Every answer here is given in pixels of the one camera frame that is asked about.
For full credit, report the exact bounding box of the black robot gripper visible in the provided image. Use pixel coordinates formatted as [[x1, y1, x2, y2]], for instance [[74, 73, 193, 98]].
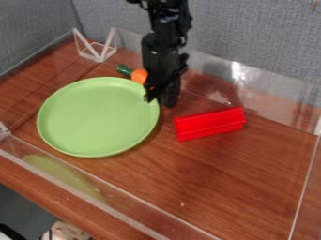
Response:
[[142, 33, 189, 108]]

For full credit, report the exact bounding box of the orange toy carrot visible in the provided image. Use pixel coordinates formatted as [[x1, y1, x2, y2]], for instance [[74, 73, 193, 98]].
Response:
[[116, 64, 149, 84]]

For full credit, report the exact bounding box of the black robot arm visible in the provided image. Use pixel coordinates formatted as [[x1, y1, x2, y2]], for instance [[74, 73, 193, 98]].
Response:
[[126, 0, 193, 108]]

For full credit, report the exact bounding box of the red plastic block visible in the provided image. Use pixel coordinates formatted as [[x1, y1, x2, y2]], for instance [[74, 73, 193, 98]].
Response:
[[173, 107, 246, 142]]

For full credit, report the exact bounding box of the green round plate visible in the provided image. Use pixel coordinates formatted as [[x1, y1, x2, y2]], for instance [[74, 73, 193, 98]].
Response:
[[36, 77, 159, 158]]

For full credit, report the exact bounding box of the clear acrylic enclosure wall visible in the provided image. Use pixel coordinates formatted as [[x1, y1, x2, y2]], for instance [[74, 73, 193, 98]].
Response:
[[0, 35, 321, 240]]

